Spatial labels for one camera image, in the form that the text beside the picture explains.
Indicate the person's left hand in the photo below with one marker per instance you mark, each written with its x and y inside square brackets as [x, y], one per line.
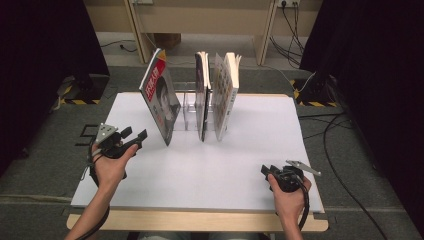
[111, 171]

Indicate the clear acrylic book rack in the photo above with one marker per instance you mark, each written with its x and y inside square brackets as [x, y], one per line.
[190, 113]

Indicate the white book with picture grid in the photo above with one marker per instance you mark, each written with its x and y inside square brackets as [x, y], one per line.
[226, 93]

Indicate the beige wooden desk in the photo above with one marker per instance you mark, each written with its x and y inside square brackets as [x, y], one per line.
[200, 18]

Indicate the black magazine with red print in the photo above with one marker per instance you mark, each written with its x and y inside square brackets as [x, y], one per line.
[161, 100]

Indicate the person's right hand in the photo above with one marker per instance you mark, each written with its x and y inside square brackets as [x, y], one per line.
[291, 205]

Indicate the black stand base striped tape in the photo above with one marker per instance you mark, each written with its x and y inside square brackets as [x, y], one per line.
[90, 90]
[316, 91]

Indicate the black curtain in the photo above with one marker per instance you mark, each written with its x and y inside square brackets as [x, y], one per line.
[40, 66]
[383, 83]

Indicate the white wall power outlet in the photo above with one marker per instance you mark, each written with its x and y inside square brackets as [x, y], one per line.
[289, 2]

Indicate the white table cover sheet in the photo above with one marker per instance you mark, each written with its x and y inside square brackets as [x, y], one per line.
[200, 173]

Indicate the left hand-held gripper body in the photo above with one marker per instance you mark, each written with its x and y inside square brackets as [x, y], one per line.
[111, 146]

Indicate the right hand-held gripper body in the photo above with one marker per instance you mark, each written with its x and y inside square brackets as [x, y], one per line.
[290, 180]

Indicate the light wooden table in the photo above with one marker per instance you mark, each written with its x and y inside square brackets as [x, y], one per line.
[183, 221]

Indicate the brown cardboard box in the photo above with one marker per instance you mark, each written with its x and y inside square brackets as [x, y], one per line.
[168, 40]

